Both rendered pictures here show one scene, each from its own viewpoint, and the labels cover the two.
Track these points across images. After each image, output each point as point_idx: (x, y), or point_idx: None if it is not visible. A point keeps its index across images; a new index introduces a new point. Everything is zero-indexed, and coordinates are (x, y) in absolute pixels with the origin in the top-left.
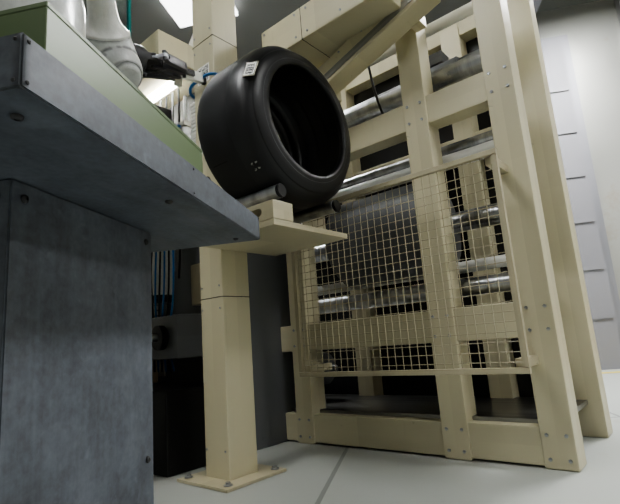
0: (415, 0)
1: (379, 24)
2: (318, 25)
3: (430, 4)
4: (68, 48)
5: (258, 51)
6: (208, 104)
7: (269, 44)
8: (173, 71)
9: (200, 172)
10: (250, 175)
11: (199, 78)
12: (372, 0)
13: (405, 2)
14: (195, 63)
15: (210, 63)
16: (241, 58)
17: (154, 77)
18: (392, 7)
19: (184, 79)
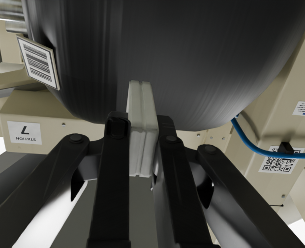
0: None
1: (43, 87)
2: (101, 125)
3: None
4: None
5: (67, 109)
6: (215, 34)
7: (187, 145)
8: (111, 183)
9: None
10: None
11: (128, 99)
12: (18, 110)
13: (6, 91)
14: (289, 184)
15: (255, 167)
16: (99, 115)
17: (283, 244)
18: (16, 94)
19: (154, 119)
